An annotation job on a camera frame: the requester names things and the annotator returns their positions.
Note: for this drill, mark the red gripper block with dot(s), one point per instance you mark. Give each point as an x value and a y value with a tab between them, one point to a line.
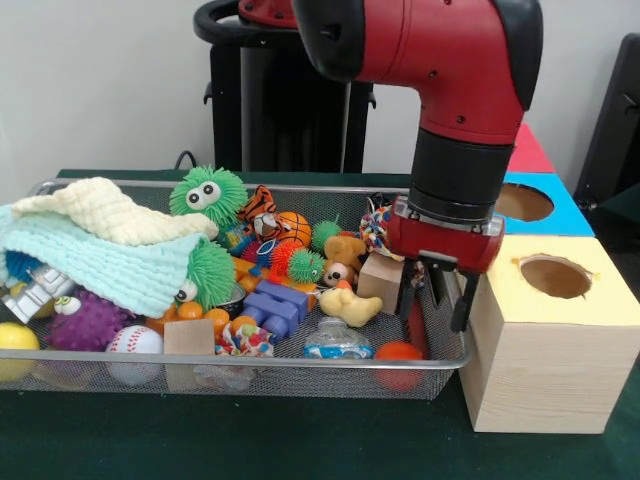
445	242

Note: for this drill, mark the yellow duck plush toy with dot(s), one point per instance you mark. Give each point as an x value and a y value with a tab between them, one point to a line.
350	305

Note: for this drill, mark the brown plush toy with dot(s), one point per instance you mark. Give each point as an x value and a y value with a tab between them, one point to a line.
342	258

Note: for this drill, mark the tiger striped toy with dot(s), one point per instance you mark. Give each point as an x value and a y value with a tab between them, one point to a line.
258	208

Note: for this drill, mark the multicoloured patterned cloth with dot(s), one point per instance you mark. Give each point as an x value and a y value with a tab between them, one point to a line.
243	340

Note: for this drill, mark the green spiky ball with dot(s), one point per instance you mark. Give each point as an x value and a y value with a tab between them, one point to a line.
208	195

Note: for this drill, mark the cream knitted cloth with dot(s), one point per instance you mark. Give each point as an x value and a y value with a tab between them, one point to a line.
110	212

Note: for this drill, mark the mint knitted cloth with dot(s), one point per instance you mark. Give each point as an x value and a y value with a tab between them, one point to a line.
100	262

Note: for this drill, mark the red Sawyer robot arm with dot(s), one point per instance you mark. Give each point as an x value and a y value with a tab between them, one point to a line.
450	70

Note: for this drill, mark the wooden box with three holes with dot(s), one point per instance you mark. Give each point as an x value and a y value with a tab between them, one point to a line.
540	370

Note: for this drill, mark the clear shallow mesh bin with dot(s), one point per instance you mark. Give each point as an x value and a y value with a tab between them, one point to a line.
300	203

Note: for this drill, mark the red maraca rattle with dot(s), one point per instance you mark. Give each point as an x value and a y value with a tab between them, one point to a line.
398	352

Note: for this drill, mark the small orange basketball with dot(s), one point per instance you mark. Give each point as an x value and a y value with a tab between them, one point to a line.
293	228

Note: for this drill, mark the dark green tablecloth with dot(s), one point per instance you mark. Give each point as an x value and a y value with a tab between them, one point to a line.
300	440

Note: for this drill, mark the black panel stand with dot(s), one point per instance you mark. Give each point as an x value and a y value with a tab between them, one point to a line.
615	130

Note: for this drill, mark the white baseball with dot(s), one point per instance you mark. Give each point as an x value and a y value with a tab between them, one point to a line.
133	342

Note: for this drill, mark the purple monster toy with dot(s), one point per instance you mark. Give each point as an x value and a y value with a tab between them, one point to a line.
85	320

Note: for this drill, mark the yellow ball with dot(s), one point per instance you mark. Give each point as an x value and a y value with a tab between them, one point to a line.
15	340

